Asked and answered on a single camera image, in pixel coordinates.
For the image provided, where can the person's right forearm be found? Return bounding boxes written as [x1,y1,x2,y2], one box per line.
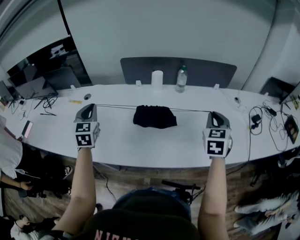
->
[197,157,230,240]

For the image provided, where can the small black monitor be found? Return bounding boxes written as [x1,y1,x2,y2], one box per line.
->
[0,80,15,102]

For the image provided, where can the looped black cable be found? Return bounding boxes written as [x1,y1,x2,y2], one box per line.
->
[262,100,294,152]

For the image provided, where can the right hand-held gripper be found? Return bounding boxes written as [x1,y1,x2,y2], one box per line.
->
[202,111,234,160]

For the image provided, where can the black floor power strip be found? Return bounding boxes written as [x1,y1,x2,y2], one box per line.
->
[161,180,202,191]

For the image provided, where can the long black cable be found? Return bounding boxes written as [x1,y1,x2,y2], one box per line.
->
[225,106,263,177]

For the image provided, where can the person's blue jeans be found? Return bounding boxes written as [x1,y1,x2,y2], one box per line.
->
[112,186,192,221]

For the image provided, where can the black monitor with stand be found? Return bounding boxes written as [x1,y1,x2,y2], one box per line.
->
[7,65,59,110]

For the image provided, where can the person's left forearm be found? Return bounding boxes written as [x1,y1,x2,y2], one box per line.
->
[50,147,98,235]

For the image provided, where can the clear plastic water bottle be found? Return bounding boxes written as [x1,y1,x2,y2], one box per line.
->
[175,65,188,94]

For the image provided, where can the black cloth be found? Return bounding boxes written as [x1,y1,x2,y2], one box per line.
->
[95,103,211,130]

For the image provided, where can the tangled black cables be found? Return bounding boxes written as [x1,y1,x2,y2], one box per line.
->
[8,93,59,118]

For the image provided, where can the white paper roll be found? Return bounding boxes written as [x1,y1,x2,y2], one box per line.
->
[151,69,164,89]

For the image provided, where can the black computer monitor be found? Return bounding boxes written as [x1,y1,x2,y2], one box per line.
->
[278,82,300,105]

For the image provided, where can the smartphone with lit screen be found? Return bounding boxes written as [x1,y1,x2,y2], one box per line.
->
[21,120,34,139]

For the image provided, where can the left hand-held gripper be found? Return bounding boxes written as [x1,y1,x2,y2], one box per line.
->
[73,103,101,149]

